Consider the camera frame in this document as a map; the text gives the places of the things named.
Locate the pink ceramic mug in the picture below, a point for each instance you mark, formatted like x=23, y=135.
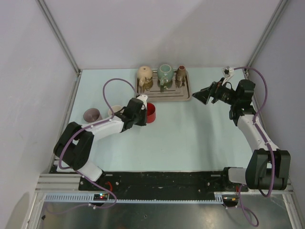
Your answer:
x=114, y=109

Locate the grey slotted cable duct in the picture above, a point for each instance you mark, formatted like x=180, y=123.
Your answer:
x=96, y=198

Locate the red ceramic mug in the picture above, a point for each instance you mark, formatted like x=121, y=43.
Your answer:
x=151, y=113

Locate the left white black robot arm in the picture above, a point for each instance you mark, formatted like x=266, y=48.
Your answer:
x=75, y=143

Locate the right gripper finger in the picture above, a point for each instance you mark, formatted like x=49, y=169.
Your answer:
x=207, y=90
x=203, y=96

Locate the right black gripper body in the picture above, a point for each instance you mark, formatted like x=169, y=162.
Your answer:
x=222, y=93

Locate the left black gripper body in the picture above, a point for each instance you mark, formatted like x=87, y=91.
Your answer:
x=139, y=119

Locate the right aluminium frame post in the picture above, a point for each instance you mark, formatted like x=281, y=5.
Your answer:
x=271, y=25

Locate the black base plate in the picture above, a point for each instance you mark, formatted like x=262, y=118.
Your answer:
x=167, y=193

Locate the brown ceramic cup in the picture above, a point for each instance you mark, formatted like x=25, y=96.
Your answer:
x=180, y=75

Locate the beige ceramic mug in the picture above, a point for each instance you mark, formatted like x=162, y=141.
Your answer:
x=144, y=75

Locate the mauve ceramic cup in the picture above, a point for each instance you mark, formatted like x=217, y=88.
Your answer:
x=92, y=115

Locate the aluminium frame post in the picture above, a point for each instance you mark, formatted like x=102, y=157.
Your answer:
x=58, y=34
x=271, y=25

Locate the left aluminium frame post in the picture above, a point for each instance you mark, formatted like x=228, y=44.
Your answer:
x=58, y=34

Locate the green ceramic mug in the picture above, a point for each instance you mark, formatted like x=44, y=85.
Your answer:
x=165, y=74

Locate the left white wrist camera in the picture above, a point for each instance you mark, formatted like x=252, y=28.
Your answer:
x=143, y=98

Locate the metal serving tray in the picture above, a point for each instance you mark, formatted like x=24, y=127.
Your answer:
x=169, y=92

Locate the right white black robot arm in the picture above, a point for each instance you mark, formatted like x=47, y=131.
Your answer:
x=268, y=168

